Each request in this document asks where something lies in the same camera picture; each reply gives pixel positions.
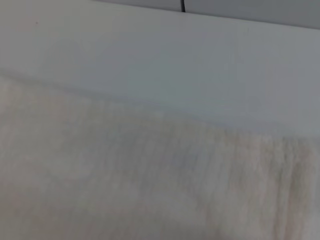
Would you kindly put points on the white ribbed towel red tag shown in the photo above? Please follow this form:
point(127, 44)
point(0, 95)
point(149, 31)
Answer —
point(140, 180)

